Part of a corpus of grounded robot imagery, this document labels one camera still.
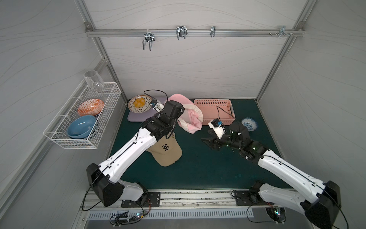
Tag beige baseball cap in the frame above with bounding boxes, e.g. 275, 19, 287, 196
146, 133, 183, 167

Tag pink baseball cap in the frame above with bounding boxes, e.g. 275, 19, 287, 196
168, 94, 204, 134

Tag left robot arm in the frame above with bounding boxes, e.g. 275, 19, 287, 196
87, 114, 182, 207

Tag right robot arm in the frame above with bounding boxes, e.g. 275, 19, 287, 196
202, 119, 342, 229

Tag blue white porcelain bowl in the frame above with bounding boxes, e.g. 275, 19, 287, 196
241, 117, 258, 132

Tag patterned plate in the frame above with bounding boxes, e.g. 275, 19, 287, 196
127, 95, 152, 114

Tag lavender cutting mat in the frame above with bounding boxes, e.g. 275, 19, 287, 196
127, 108, 157, 122

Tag yellow fruit pieces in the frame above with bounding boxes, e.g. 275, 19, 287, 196
133, 97, 145, 108

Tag pink plastic basket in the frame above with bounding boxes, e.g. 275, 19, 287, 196
194, 99, 235, 126

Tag orange patterned bowl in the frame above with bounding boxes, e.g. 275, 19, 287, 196
77, 99, 104, 116

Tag clear drinking glass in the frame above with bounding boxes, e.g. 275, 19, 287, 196
84, 70, 104, 93

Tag blue ceramic bowl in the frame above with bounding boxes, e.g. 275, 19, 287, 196
66, 115, 96, 139

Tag loop metal hook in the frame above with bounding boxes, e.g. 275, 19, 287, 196
175, 25, 188, 41

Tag small metal hook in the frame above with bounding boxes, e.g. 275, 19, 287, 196
210, 26, 216, 38

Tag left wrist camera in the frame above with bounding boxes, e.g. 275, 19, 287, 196
150, 99, 185, 121

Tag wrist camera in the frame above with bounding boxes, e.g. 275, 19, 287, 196
208, 118, 226, 139
150, 99, 185, 121

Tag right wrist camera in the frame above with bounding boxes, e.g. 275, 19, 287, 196
208, 118, 226, 139

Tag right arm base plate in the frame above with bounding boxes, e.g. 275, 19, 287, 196
232, 190, 262, 206

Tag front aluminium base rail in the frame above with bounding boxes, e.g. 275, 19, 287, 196
82, 187, 304, 212

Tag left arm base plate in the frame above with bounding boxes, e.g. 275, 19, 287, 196
121, 191, 161, 208

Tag white wire wall basket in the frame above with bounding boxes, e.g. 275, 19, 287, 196
43, 81, 121, 149

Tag double wire metal hook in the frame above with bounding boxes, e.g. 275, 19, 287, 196
142, 32, 155, 51

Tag right base cable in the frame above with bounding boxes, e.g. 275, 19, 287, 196
230, 188, 287, 224

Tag left base cable bundle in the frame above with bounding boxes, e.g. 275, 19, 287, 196
108, 197, 152, 227

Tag horizontal aluminium rail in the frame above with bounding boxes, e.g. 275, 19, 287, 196
86, 28, 305, 38

